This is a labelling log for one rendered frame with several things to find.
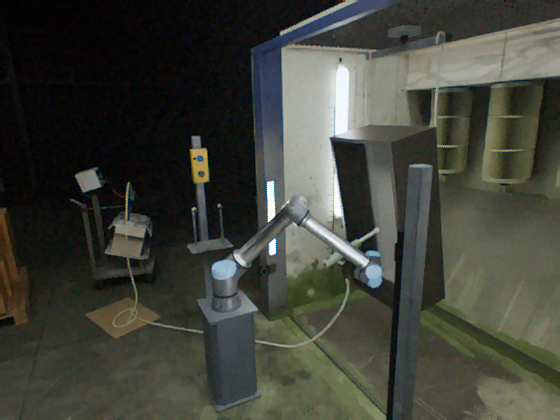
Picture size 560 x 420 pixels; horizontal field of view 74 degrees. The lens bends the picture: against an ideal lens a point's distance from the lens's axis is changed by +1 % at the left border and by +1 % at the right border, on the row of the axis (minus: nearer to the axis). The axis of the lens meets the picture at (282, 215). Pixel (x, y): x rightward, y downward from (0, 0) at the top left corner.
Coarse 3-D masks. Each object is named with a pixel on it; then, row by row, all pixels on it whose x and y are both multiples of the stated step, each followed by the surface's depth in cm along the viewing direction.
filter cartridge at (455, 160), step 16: (432, 96) 322; (448, 96) 308; (464, 96) 306; (432, 112) 325; (448, 112) 312; (464, 112) 310; (448, 128) 317; (464, 128) 314; (448, 144) 318; (464, 144) 319; (448, 160) 323; (464, 160) 323
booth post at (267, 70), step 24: (264, 72) 276; (264, 96) 280; (264, 120) 284; (264, 144) 289; (264, 168) 294; (264, 192) 299; (264, 216) 306; (264, 264) 322; (264, 288) 330; (264, 312) 338
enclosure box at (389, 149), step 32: (384, 128) 242; (416, 128) 222; (352, 160) 268; (384, 160) 265; (416, 160) 215; (352, 192) 275; (384, 192) 277; (352, 224) 282; (384, 224) 291; (384, 256) 305; (384, 288) 282
